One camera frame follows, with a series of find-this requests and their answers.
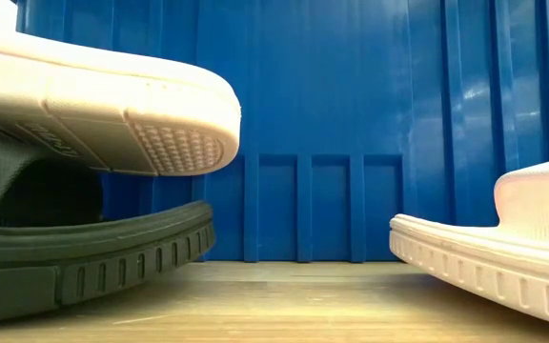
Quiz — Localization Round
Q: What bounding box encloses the blue plastic bin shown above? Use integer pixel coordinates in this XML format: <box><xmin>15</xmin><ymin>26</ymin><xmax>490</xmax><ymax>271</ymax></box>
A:
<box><xmin>14</xmin><ymin>0</ymin><xmax>549</xmax><ymax>264</ymax></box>

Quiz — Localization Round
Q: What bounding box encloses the black slide sandal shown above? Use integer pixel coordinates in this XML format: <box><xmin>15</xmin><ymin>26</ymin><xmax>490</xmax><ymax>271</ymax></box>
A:
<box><xmin>0</xmin><ymin>126</ymin><xmax>216</xmax><ymax>326</ymax></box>

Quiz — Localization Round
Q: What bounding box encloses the pink slide sandal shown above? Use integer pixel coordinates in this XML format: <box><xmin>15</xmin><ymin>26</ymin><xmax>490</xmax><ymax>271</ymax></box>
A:
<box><xmin>388</xmin><ymin>152</ymin><xmax>549</xmax><ymax>333</ymax></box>
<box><xmin>0</xmin><ymin>0</ymin><xmax>243</xmax><ymax>178</ymax></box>

